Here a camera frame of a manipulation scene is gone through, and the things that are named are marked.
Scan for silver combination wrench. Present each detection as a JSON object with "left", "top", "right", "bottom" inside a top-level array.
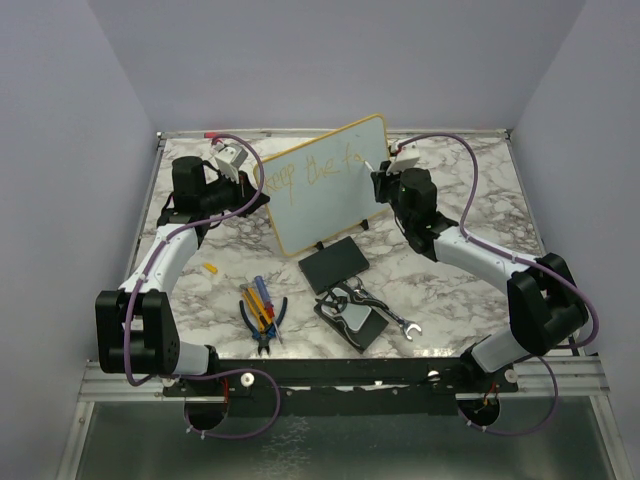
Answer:
[{"left": 353, "top": 276, "right": 422, "bottom": 341}]

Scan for yellow utility knife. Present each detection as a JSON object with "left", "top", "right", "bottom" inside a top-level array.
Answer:
[{"left": 240, "top": 284, "right": 269, "bottom": 333}]

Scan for blue red screwdriver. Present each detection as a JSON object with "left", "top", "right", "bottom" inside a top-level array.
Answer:
[{"left": 254, "top": 276, "right": 283, "bottom": 343}]

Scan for yellow framed whiteboard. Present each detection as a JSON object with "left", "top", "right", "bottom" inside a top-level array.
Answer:
[{"left": 262, "top": 114, "right": 389, "bottom": 256}]

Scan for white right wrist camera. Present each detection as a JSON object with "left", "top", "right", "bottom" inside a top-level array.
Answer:
[{"left": 384, "top": 142, "right": 420, "bottom": 175}]

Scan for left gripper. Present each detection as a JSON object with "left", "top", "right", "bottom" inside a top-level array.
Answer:
[{"left": 201, "top": 166, "right": 270, "bottom": 218}]

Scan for black front mounting rail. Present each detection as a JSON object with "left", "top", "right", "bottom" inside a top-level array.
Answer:
[{"left": 163, "top": 357, "right": 518, "bottom": 418}]

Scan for yellow marker cap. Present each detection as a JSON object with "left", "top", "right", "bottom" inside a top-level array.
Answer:
[{"left": 203, "top": 263, "right": 218, "bottom": 274}]

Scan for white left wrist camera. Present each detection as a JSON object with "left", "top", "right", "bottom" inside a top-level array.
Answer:
[{"left": 212, "top": 142, "right": 248, "bottom": 184}]

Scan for black flat box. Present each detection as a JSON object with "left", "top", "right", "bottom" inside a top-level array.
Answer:
[{"left": 298, "top": 237, "right": 370, "bottom": 295}]

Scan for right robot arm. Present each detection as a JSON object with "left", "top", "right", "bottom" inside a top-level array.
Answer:
[{"left": 371, "top": 161, "right": 588, "bottom": 391}]

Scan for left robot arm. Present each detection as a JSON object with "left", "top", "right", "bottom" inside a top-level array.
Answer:
[{"left": 95, "top": 146, "right": 269, "bottom": 395}]

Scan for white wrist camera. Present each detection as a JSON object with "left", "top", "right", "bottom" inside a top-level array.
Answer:
[
  {"left": 212, "top": 142, "right": 248, "bottom": 184},
  {"left": 384, "top": 142, "right": 420, "bottom": 175}
]

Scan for blue handled pliers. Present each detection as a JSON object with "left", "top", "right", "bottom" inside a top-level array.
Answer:
[{"left": 239, "top": 297, "right": 289, "bottom": 356}]

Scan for black grey wire stripper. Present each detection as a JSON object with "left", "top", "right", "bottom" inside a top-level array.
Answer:
[{"left": 316, "top": 287, "right": 377, "bottom": 332}]

